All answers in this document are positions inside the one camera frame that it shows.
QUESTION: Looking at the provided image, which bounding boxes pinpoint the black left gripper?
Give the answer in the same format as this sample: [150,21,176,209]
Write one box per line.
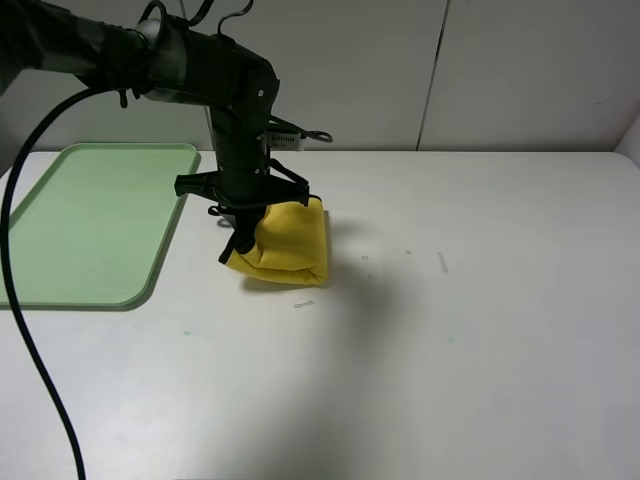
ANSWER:
[178,34,333,263]

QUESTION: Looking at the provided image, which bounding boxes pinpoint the yellow microfiber towel black trim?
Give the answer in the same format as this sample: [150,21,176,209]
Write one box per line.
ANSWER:
[221,196,329,286]

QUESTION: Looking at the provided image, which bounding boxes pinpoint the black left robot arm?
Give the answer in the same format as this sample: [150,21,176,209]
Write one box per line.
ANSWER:
[1,1,333,252]

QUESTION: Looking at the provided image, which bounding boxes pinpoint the light green plastic tray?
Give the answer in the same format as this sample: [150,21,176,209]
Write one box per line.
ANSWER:
[9,143,200,311]

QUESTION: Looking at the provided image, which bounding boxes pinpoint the black cable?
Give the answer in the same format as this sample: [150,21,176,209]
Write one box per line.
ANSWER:
[0,87,126,480]

